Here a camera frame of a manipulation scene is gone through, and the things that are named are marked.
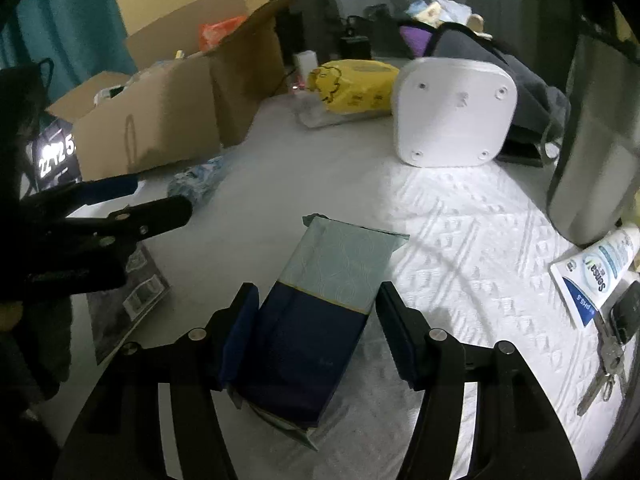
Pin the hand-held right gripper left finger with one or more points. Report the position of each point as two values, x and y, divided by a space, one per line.
240 335

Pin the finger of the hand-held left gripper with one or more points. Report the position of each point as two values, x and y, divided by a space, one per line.
112 187
160 212

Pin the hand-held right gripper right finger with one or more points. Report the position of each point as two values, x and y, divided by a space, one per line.
397 335

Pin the navy and teal box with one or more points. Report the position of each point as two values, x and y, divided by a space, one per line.
320 310

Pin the brown cardboard box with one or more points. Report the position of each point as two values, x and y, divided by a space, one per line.
165 120

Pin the orange snack packet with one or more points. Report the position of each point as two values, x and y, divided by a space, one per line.
220 32

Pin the blue white patterned snack packet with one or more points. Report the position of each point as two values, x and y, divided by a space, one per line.
195 182

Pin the tablet with clock display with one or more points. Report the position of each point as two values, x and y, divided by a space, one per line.
57 157

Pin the black snack packet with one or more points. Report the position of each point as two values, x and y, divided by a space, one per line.
130 300

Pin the teal curtain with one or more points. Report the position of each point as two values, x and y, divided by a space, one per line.
65 20

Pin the white power strip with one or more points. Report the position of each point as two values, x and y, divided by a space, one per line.
320 115

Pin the white charger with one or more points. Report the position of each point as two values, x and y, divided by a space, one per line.
306 67

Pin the white cream tube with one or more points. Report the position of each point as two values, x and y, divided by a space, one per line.
595 270

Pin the metal keys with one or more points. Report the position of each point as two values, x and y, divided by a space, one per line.
607 360

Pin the white plastic device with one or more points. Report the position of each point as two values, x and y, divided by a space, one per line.
450 110

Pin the yellow wet wipes pack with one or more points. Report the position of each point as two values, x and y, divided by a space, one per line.
355 85

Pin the black power adapter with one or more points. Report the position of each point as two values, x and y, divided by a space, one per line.
356 42

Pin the steel thermos tumbler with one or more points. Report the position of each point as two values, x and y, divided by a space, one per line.
595 160

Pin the grey bag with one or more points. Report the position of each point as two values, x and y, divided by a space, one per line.
500 60

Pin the crumpled tissue packets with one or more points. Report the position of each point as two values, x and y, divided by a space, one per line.
435 10

